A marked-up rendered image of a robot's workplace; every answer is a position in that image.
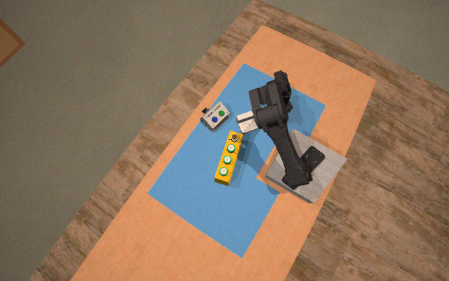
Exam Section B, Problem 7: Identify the blue flat mat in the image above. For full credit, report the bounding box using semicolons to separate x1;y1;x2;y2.
147;63;326;258

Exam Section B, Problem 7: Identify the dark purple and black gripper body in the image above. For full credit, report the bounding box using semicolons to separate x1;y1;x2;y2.
285;101;293;112

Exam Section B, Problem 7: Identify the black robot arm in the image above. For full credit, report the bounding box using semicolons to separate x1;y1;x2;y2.
249;70;325;190

